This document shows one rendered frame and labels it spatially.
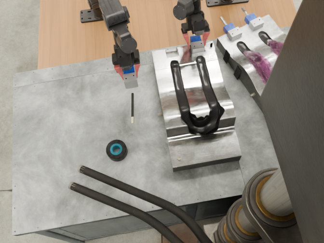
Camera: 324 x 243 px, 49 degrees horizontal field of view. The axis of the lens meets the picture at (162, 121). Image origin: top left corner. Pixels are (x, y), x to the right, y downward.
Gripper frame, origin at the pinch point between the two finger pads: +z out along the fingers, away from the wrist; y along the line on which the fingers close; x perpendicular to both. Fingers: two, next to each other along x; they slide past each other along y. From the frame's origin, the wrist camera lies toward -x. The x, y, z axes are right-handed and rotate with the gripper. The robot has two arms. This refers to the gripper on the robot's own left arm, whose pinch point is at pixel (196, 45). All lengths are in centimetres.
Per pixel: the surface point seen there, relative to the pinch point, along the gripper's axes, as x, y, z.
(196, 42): 0.2, 0.3, -1.1
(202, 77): -10.6, -0.3, 9.3
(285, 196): -104, -6, -27
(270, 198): -100, -7, -22
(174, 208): -56, -20, 30
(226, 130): -29.8, 4.4, 22.5
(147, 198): -50, -29, 30
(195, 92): -16.7, -4.2, 11.7
